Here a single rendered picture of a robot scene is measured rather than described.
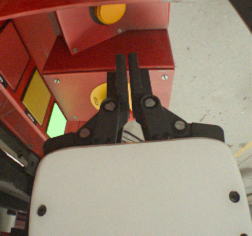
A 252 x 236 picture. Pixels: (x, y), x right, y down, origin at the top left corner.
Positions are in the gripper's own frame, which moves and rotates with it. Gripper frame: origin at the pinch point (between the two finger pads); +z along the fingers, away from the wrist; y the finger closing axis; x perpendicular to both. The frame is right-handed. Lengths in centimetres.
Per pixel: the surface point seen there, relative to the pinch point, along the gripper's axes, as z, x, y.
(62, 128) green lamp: 4.7, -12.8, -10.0
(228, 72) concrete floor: 79, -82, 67
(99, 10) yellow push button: 11.3, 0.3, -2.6
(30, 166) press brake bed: 5.9, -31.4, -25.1
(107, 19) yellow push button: 11.5, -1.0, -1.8
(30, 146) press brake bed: 10.1, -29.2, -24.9
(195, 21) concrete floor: 82, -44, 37
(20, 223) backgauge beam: -4, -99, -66
